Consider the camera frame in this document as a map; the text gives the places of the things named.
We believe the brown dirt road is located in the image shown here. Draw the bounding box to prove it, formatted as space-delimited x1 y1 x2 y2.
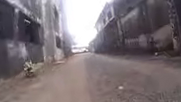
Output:
0 39 181 102

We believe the dark weathered building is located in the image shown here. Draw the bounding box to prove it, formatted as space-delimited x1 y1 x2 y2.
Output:
82 0 181 72

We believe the grey building with dark windows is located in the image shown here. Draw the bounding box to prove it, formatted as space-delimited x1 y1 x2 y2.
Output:
0 0 78 82

